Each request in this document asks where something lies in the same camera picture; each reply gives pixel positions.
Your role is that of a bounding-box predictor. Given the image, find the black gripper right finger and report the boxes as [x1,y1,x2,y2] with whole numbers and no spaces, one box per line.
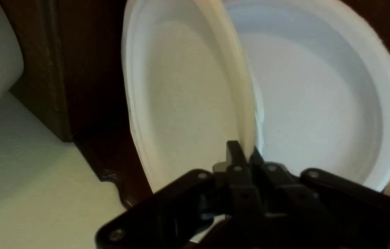
[249,146,390,249]

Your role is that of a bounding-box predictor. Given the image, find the dark wooden dresser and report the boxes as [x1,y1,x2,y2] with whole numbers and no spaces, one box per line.
[0,0,390,211]

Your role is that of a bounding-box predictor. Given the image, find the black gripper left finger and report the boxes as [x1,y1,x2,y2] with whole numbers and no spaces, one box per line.
[94,139,263,249]

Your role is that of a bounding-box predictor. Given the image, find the white plate with chipped rim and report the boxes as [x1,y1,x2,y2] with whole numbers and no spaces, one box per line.
[224,0,390,192]

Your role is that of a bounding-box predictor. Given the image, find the large white plate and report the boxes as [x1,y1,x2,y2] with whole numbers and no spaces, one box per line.
[120,0,259,193]

